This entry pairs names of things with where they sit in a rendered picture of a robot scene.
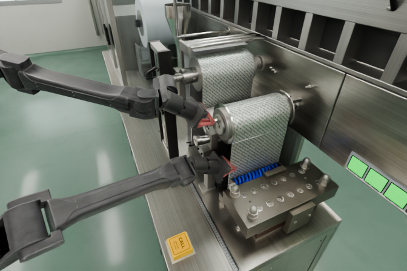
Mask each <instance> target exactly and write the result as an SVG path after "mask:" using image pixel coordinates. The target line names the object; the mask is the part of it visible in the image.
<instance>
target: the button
mask: <svg viewBox="0 0 407 271"><path fill-rule="evenodd" d="M167 243H168V247H169V249H170V252H171V256H172V258H173V261H175V260H178V259H179V258H182V257H184V256H186V255H189V254H191V253H193V248H192V245H191V243H190V241H189V238H188V235H187V233H186V232H182V233H180V234H178V235H175V236H173V237H171V238H168V239H167Z"/></svg>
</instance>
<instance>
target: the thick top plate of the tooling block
mask: <svg viewBox="0 0 407 271"><path fill-rule="evenodd" d="M301 162H302V161H300V162H297V163H294V164H292V165H289V166H286V168H287V170H286V172H285V173H283V174H280V175H277V176H275V177H272V178H269V179H267V180H266V179H265V177H264V176H261V177H258V178H255V179H253V180H250V181H247V182H245V183H242V184H239V185H238V187H239V192H240V196H239V197H238V198H232V197H231V196H230V189H227V190H224V191H223V202H224V204H225V206H226V207H227V209H228V210H229V212H230V214H231V216H232V217H233V218H234V220H235V222H236V224H237V225H238V227H239V229H240V230H241V232H242V233H243V235H244V237H245V238H246V239H247V238H249V237H251V236H253V235H255V234H258V233H260V232H262V231H264V230H266V229H268V228H270V227H272V226H274V225H276V224H279V223H281V222H283V221H285V220H286V219H287V216H288V213H289V211H291V210H293V209H295V208H297V207H299V206H301V205H303V204H306V203H308V202H310V201H312V202H313V203H314V204H315V205H318V204H320V203H322V202H324V201H326V200H328V199H330V198H332V197H334V196H335V194H336V192H337V190H338V188H339V185H338V184H336V183H335V182H334V181H332V180H331V179H330V183H329V186H327V187H324V186H322V185H321V184H320V183H319V180H320V178H321V177H322V175H323V174H324V173H323V172H322V171H321V170H320V169H319V168H318V167H316V166H315V165H314V164H313V163H311V162H310V163H311V165H310V168H309V169H303V168H302V167H301V166H300V164H301ZM251 205H256V206H257V210H258V218H257V219H256V220H251V219H249V218H248V217H247V212H248V208H250V206H251Z"/></svg>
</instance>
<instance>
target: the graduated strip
mask: <svg viewBox="0 0 407 271"><path fill-rule="evenodd" d="M189 185H190V188H191V190H192V191H193V194H194V196H195V197H196V199H197V201H198V203H199V205H200V207H201V209H202V211H203V213H204V215H205V217H206V219H207V221H208V223H209V224H210V226H211V228H212V230H213V232H214V234H215V236H216V238H217V240H218V242H219V244H220V246H221V248H222V250H223V252H224V254H225V256H226V258H227V260H228V262H229V264H230V266H231V268H232V270H233V271H240V269H239V266H238V265H237V263H236V261H235V259H234V257H233V255H232V254H231V252H230V250H229V248H228V246H227V244H226V242H225V240H224V238H223V237H222V235H221V233H220V231H219V229H218V228H217V226H216V224H215V222H214V220H213V218H212V216H211V214H210V213H209V211H208V209H207V207H206V205H205V203H204V201H203V199H202V197H201V196H200V194H199V192H198V190H197V188H196V187H195V185H194V183H193V182H192V183H191V184H189Z"/></svg>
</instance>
